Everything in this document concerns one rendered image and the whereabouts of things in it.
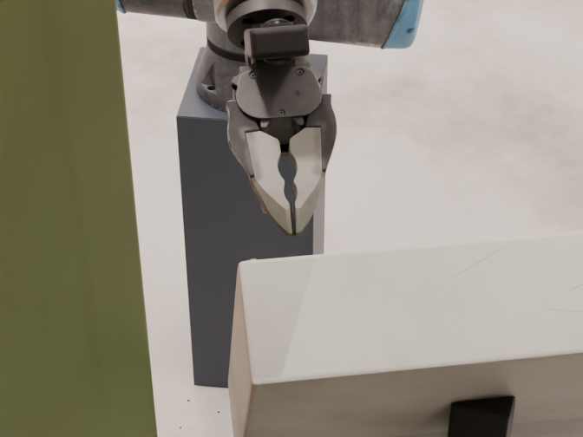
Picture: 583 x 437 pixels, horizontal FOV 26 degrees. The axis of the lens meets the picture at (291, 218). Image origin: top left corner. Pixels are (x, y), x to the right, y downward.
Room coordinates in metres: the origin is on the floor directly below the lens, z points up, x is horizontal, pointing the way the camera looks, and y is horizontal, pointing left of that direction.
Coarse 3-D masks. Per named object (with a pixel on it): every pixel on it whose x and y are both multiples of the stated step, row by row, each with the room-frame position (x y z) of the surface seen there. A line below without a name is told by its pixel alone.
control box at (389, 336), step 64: (320, 256) 0.60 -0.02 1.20; (384, 256) 0.60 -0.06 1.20; (448, 256) 0.60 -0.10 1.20; (512, 256) 0.60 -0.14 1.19; (576, 256) 0.61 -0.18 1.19; (256, 320) 0.56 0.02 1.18; (320, 320) 0.56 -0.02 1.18; (384, 320) 0.56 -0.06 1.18; (448, 320) 0.57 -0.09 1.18; (512, 320) 0.57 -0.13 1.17; (576, 320) 0.57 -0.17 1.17; (256, 384) 0.53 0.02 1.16; (320, 384) 0.54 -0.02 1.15; (384, 384) 0.55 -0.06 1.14; (448, 384) 0.56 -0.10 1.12; (512, 384) 0.58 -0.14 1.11; (576, 384) 0.59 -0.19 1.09
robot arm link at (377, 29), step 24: (336, 0) 1.66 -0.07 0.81; (360, 0) 1.64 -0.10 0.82; (384, 0) 1.65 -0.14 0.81; (408, 0) 1.64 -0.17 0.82; (312, 24) 1.67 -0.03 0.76; (336, 24) 1.66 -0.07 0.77; (360, 24) 1.65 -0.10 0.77; (384, 24) 1.64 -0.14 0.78; (408, 24) 1.64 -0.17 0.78; (384, 48) 1.66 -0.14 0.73
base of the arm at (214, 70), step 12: (216, 48) 1.71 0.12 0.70; (204, 60) 1.74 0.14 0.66; (216, 60) 1.71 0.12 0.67; (228, 60) 1.70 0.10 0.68; (240, 60) 1.69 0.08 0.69; (300, 60) 1.73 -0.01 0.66; (204, 72) 1.73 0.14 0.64; (216, 72) 1.71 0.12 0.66; (228, 72) 1.69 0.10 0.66; (204, 84) 1.72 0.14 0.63; (216, 84) 1.70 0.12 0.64; (228, 84) 1.69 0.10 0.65; (204, 96) 1.71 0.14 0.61; (216, 96) 1.69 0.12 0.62; (228, 96) 1.68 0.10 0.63
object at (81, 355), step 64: (0, 0) 0.35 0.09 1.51; (64, 0) 0.38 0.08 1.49; (0, 64) 0.34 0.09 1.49; (64, 64) 0.38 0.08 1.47; (0, 128) 0.33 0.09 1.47; (64, 128) 0.37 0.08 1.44; (0, 192) 0.33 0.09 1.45; (64, 192) 0.37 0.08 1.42; (128, 192) 0.42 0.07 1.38; (0, 256) 0.32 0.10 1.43; (64, 256) 0.36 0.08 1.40; (128, 256) 0.41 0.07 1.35; (0, 320) 0.32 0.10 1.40; (64, 320) 0.36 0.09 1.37; (128, 320) 0.41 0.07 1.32; (0, 384) 0.31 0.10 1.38; (64, 384) 0.35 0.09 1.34; (128, 384) 0.40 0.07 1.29
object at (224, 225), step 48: (192, 96) 1.72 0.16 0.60; (192, 144) 1.66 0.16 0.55; (192, 192) 1.66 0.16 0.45; (240, 192) 1.66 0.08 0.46; (288, 192) 1.65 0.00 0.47; (192, 240) 1.67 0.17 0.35; (240, 240) 1.66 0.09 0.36; (288, 240) 1.65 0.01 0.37; (192, 288) 1.67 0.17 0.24; (192, 336) 1.67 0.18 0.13
